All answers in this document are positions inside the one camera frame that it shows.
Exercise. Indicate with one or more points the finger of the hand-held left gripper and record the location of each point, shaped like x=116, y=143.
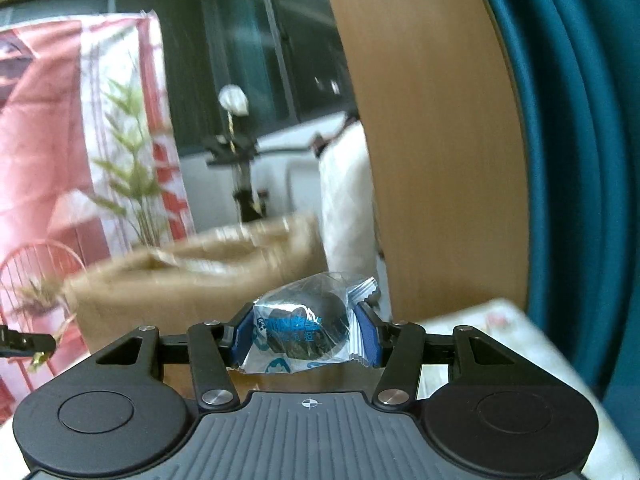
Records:
x=25, y=342

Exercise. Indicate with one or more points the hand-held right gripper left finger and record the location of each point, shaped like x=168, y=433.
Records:
x=244, y=331

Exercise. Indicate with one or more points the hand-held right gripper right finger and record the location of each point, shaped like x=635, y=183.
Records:
x=368, y=336

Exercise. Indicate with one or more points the blue clear-wrapped snack packet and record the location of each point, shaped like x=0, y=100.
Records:
x=302, y=327

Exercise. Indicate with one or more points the taped cardboard box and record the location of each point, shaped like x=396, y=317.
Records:
x=200, y=280

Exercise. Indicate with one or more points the white quilted cover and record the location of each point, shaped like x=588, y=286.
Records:
x=347, y=210

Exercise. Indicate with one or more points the red printed cloth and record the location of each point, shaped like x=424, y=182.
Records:
x=55, y=160

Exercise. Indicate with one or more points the wooden chair back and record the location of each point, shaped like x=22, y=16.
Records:
x=430, y=150

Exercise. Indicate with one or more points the white plastic bag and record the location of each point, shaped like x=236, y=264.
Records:
x=234, y=100

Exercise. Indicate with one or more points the teal curtain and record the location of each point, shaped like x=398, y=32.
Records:
x=580, y=160

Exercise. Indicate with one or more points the dark glass window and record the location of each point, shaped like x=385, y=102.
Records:
x=280, y=35

